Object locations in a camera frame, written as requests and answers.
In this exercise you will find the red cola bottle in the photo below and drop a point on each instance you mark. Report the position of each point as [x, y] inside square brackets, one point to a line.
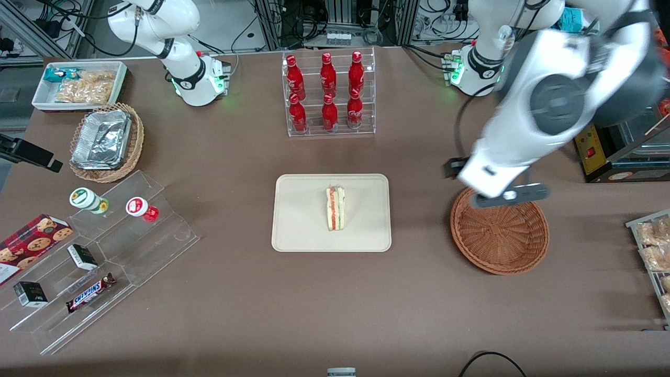
[330, 116]
[328, 76]
[294, 78]
[355, 112]
[298, 118]
[356, 74]

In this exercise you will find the beige rectangular serving tray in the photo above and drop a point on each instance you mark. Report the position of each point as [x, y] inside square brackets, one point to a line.
[298, 220]

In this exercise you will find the yellow black display machine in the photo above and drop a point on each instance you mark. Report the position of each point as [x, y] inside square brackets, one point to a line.
[594, 154]

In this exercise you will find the round brown wicker basket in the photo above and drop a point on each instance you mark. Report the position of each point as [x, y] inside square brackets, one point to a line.
[497, 241]

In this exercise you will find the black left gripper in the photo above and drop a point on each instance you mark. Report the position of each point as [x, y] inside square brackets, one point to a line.
[452, 166]

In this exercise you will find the small grey object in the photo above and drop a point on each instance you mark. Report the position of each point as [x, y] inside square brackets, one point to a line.
[341, 372]

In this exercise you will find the tray of bread packs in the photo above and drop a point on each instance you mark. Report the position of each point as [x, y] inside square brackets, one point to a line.
[649, 275]

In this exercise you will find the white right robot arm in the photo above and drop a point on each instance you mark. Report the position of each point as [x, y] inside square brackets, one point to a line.
[157, 23]

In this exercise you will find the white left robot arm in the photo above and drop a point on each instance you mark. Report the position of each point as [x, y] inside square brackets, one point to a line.
[523, 136]

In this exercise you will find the red chocolate chip cookie box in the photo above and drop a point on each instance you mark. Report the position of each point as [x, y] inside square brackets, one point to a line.
[31, 243]

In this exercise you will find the teal plastic packet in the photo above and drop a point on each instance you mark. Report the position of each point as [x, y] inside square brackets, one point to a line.
[571, 21]

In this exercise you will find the triangular sandwich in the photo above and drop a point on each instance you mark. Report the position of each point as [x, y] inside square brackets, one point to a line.
[335, 208]

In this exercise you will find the white power strip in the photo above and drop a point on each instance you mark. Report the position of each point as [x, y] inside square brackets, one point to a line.
[338, 38]

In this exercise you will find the clear acrylic stepped display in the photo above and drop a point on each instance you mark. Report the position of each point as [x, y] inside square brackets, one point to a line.
[141, 256]

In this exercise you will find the Snickers chocolate bar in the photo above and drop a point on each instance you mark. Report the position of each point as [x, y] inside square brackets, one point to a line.
[90, 292]

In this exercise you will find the silver foil tray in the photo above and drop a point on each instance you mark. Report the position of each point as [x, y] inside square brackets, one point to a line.
[102, 139]

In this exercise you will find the teal snack packet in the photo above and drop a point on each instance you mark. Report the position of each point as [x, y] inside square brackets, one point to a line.
[57, 75]

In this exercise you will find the clear acrylic bottle rack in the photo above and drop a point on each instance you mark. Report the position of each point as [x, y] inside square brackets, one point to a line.
[314, 133]

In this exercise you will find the red white yogurt bottle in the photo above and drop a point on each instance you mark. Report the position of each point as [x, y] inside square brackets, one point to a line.
[140, 208]

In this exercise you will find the clear bag of crackers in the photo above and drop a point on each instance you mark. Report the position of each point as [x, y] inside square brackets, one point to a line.
[86, 86]

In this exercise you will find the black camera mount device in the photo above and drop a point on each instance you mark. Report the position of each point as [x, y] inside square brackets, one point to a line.
[29, 152]

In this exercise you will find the white rectangular snack bin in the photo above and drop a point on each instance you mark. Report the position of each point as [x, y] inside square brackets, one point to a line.
[42, 97]

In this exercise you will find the light wicker basket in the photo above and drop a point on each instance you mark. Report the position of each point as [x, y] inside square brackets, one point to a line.
[133, 152]

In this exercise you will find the bagged bread roll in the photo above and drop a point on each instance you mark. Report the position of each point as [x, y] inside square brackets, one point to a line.
[666, 302]
[658, 257]
[666, 284]
[657, 231]

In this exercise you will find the small black box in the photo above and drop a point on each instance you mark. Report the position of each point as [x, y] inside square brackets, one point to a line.
[82, 256]
[30, 294]

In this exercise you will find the green white yogurt bottle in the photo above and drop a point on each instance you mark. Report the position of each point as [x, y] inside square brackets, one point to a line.
[86, 199]

